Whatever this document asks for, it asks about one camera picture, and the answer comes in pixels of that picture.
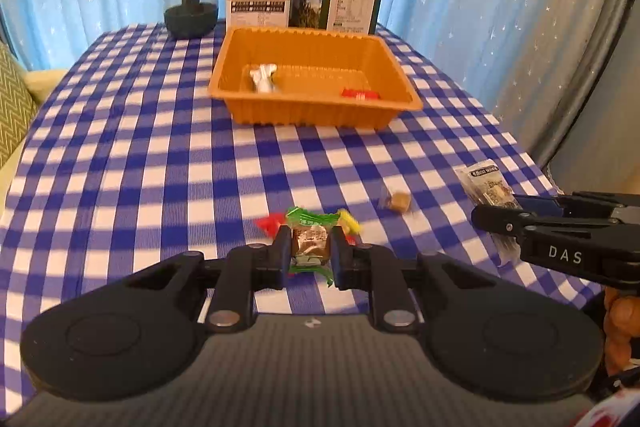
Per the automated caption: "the dark green glass humidifier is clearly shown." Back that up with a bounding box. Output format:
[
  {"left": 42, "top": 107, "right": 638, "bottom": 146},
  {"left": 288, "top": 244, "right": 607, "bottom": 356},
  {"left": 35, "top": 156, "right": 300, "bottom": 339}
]
[{"left": 164, "top": 0, "right": 218, "bottom": 39}]

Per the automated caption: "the white green candy in tray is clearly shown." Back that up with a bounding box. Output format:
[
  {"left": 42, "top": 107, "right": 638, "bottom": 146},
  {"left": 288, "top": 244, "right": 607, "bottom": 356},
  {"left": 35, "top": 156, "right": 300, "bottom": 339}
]
[{"left": 250, "top": 64, "right": 278, "bottom": 93}]

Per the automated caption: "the grey curtain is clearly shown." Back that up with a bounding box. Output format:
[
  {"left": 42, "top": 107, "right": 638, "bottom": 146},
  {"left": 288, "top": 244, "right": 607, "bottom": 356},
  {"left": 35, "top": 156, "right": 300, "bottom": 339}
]
[{"left": 530, "top": 0, "right": 639, "bottom": 195}]

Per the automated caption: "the brown candy green wrapper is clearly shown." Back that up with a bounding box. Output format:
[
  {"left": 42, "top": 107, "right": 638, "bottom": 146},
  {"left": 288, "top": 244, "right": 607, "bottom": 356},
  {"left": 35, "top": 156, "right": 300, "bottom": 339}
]
[{"left": 285, "top": 207, "right": 340, "bottom": 287}]

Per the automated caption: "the red candy in tray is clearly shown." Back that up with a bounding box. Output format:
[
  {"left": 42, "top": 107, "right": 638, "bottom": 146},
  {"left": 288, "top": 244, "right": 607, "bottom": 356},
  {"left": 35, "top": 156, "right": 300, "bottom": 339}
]
[{"left": 341, "top": 88, "right": 380, "bottom": 101}]

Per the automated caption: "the blue white checkered tablecloth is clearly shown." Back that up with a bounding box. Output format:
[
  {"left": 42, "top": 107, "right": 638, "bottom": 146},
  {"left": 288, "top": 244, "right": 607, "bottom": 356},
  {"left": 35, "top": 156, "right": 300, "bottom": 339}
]
[{"left": 1, "top": 25, "right": 599, "bottom": 414}]

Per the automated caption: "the green chevron pillow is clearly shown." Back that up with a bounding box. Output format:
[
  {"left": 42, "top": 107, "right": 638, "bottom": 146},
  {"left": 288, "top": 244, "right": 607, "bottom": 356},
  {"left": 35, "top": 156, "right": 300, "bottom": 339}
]
[{"left": 0, "top": 43, "right": 38, "bottom": 167}]

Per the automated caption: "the clear grey snack packet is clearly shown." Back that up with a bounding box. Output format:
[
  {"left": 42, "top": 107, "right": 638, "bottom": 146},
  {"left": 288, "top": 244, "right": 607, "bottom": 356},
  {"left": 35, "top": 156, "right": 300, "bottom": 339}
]
[{"left": 454, "top": 159, "right": 521, "bottom": 265}]

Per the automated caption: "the orange plastic tray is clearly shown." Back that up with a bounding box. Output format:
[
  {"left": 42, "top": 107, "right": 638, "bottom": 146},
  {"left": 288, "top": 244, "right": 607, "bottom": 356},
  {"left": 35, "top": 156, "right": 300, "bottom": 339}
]
[{"left": 208, "top": 27, "right": 423, "bottom": 130}]

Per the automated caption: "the brown candy clear wrapper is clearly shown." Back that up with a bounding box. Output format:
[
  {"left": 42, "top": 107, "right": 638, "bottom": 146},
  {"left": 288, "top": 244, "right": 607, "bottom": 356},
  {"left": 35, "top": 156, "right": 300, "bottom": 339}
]
[{"left": 378, "top": 187, "right": 412, "bottom": 215}]

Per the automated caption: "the small red candy packet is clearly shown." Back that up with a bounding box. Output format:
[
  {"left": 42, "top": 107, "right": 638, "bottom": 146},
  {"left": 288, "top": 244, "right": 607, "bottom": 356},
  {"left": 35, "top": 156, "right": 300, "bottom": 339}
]
[{"left": 255, "top": 212, "right": 286, "bottom": 239}]

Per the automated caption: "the right hand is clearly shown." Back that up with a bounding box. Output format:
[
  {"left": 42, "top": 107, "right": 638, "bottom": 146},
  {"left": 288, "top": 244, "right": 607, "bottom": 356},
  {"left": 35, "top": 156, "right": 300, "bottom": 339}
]
[{"left": 604, "top": 288, "right": 640, "bottom": 376}]

